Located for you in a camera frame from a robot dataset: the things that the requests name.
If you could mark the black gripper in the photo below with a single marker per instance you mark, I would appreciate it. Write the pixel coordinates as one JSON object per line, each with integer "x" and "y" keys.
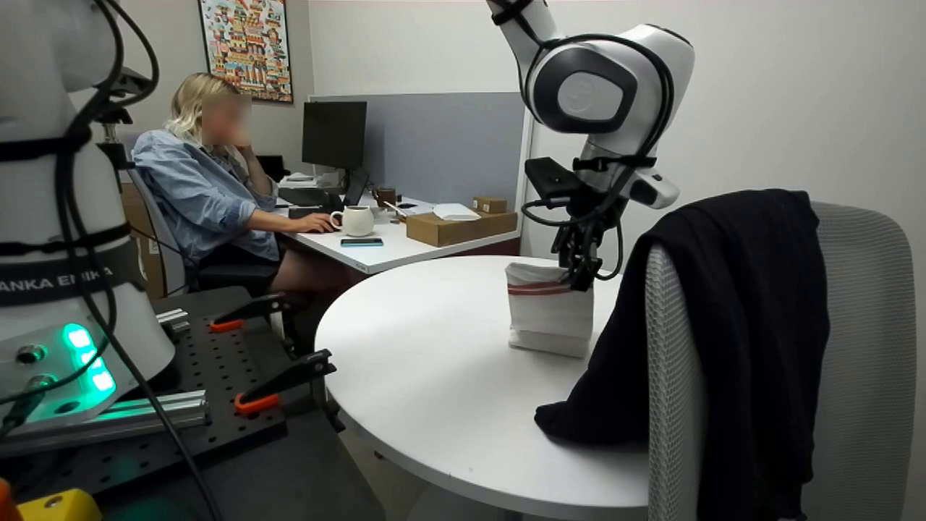
{"x": 589, "y": 219}

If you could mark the white towel with red stripes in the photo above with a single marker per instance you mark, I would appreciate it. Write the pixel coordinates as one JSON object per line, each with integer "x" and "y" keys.
{"x": 544, "y": 312}

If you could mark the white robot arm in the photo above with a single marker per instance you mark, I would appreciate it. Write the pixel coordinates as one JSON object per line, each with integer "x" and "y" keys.
{"x": 618, "y": 93}

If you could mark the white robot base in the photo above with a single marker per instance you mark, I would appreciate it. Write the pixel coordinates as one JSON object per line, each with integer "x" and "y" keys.
{"x": 77, "y": 323}

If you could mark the small cardboard box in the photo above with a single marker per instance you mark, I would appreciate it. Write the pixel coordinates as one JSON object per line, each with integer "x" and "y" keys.
{"x": 489, "y": 203}

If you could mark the brown cardboard box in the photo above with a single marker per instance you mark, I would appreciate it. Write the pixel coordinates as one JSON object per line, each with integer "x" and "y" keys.
{"x": 442, "y": 234}

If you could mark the black jacket on chair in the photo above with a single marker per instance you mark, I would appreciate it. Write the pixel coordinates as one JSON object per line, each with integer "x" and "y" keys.
{"x": 757, "y": 296}

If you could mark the grey partition panel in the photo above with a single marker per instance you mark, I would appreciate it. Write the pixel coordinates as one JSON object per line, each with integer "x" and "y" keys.
{"x": 437, "y": 147}

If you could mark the round white table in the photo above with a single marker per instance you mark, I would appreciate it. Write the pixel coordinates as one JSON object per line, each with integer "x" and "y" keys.
{"x": 427, "y": 372}

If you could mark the white office desk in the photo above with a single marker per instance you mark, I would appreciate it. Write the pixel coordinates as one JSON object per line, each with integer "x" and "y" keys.
{"x": 388, "y": 244}

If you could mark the white coffee mug on desk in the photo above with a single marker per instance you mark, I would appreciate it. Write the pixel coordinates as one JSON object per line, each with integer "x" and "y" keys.
{"x": 355, "y": 222}

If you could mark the black computer monitor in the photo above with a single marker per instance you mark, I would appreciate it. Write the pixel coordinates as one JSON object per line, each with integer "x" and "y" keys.
{"x": 333, "y": 134}

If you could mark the black clamp with red tip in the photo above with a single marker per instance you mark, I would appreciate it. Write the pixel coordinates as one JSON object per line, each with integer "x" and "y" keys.
{"x": 266, "y": 394}

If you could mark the grey office chair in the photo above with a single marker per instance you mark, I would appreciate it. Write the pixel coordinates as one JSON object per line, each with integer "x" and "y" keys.
{"x": 867, "y": 394}

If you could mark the seated person in blue shirt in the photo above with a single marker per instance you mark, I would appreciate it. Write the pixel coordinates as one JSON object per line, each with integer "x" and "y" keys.
{"x": 219, "y": 197}

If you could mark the yellow object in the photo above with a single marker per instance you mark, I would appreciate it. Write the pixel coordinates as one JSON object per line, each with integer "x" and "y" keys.
{"x": 68, "y": 504}

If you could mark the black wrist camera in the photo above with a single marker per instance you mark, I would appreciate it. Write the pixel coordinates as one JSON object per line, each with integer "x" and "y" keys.
{"x": 554, "y": 184}

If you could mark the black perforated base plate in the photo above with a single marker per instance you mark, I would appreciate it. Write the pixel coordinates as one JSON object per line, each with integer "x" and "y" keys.
{"x": 129, "y": 443}

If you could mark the colourful wall poster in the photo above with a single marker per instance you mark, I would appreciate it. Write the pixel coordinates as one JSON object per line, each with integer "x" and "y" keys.
{"x": 248, "y": 41}

